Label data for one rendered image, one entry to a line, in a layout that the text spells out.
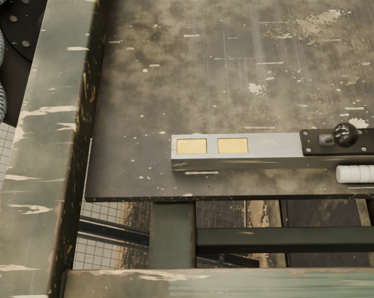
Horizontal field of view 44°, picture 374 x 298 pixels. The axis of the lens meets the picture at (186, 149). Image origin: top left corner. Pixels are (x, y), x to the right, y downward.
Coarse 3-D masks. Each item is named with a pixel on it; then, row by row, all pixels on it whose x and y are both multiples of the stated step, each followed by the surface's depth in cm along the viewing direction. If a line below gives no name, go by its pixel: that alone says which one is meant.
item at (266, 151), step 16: (176, 144) 80; (208, 144) 80; (256, 144) 80; (272, 144) 79; (288, 144) 79; (176, 160) 79; (192, 160) 79; (208, 160) 79; (224, 160) 79; (240, 160) 79; (256, 160) 79; (272, 160) 79; (288, 160) 79; (304, 160) 79; (320, 160) 79; (336, 160) 79; (352, 160) 79; (368, 160) 79
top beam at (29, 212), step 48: (48, 0) 93; (96, 0) 93; (48, 48) 85; (96, 48) 92; (48, 96) 79; (48, 144) 74; (48, 192) 69; (0, 240) 65; (48, 240) 65; (0, 288) 61; (48, 288) 61
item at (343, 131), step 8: (336, 128) 67; (344, 128) 66; (352, 128) 66; (320, 136) 78; (328, 136) 77; (336, 136) 67; (344, 136) 66; (352, 136) 66; (320, 144) 78; (328, 144) 77; (336, 144) 68; (344, 144) 67; (352, 144) 67
